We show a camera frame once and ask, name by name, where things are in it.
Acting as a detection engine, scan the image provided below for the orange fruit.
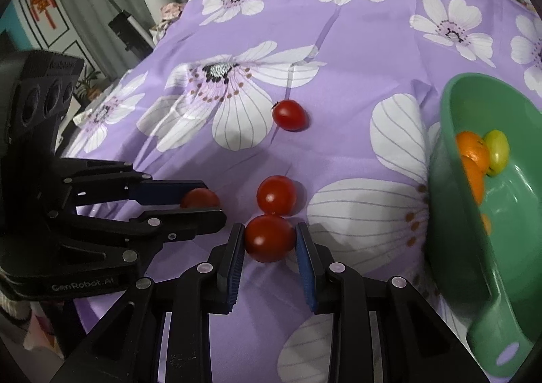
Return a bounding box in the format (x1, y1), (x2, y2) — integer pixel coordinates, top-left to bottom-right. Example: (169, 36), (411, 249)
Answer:
(456, 130), (489, 174)
(461, 156), (485, 205)

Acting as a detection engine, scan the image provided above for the red chinese knot decoration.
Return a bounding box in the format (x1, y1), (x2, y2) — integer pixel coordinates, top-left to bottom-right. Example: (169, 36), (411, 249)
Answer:
(29, 0), (57, 29)

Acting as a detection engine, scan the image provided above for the green plastic bowl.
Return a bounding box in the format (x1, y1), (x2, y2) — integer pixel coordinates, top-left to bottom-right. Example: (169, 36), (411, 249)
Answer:
(426, 74), (541, 378)

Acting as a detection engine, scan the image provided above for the purple floral tablecloth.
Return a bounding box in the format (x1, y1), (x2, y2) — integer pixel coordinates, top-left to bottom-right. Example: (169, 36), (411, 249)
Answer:
(59, 0), (542, 383)

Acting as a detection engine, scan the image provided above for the red cherry tomato pair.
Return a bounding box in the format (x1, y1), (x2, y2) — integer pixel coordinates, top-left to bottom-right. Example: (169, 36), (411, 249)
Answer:
(256, 176), (297, 216)
(245, 214), (296, 263)

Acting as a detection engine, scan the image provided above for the pink crumpled cloth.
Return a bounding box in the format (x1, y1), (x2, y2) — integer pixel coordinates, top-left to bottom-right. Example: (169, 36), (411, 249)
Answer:
(150, 2), (186, 45)

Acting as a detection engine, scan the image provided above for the green jujube fruit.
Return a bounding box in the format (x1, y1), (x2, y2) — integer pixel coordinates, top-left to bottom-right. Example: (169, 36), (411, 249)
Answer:
(483, 129), (510, 177)

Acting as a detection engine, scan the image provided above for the black light stand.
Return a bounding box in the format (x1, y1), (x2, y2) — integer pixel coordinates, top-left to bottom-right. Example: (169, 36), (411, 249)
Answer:
(75, 0), (154, 65)

